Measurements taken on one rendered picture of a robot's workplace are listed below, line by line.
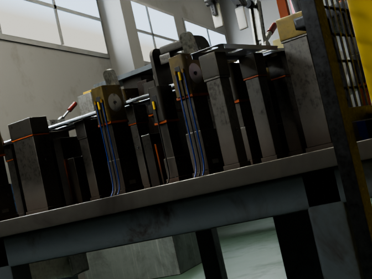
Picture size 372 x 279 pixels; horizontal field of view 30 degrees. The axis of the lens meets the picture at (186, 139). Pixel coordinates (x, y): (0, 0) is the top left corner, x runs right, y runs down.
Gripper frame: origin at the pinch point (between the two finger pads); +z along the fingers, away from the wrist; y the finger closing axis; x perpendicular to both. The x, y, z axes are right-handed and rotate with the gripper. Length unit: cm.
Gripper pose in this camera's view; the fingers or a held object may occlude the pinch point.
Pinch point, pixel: (231, 24)
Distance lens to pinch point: 213.8
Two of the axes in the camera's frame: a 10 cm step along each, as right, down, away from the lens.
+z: 2.2, 9.7, -0.6
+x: 7.7, -2.1, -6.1
